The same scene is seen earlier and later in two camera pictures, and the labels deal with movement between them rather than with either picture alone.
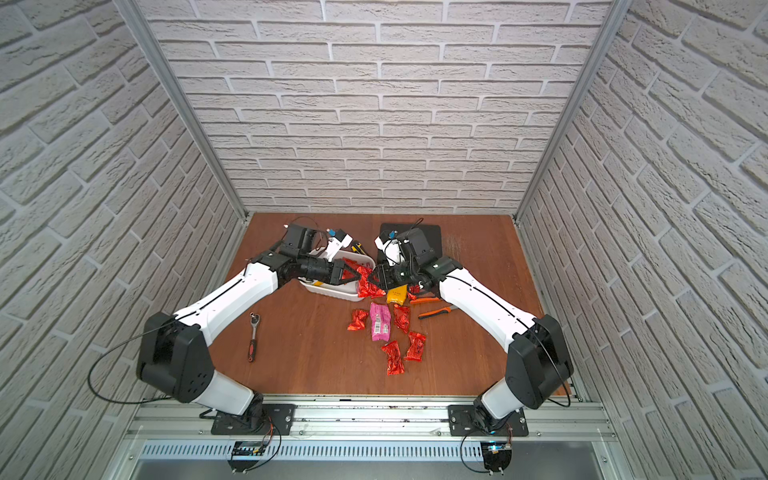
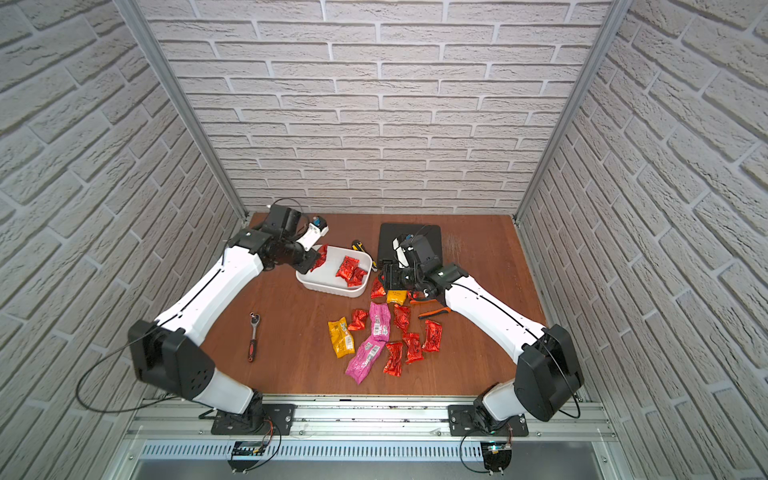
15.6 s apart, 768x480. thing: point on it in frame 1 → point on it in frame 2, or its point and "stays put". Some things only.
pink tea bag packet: (380, 322) stays put
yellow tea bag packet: (397, 295) stays put
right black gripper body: (398, 275) stays put
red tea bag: (368, 286) → (433, 336)
